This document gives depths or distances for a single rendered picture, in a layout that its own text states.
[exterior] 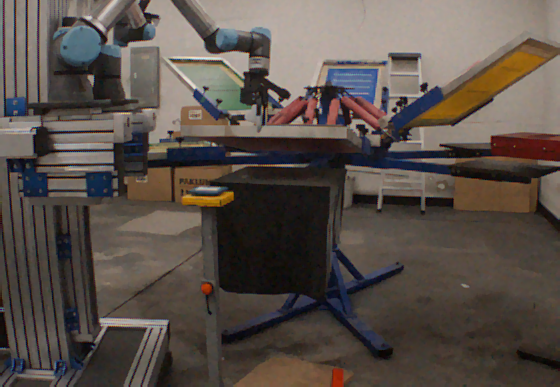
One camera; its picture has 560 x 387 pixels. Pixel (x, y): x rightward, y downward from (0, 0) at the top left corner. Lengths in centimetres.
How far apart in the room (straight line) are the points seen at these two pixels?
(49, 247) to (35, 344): 41
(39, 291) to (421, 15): 540
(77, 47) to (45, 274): 89
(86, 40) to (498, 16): 553
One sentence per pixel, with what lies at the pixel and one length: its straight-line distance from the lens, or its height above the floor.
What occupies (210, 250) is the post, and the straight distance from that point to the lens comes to 181.
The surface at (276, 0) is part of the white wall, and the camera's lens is 686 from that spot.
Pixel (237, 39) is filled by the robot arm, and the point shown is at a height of 145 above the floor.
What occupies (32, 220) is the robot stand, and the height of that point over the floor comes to 83.
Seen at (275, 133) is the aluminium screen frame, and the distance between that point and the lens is 189.
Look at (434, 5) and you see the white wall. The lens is 663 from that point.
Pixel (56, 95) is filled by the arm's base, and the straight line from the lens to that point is 182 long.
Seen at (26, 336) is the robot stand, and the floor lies 36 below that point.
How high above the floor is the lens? 126
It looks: 8 degrees down
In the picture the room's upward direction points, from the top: straight up
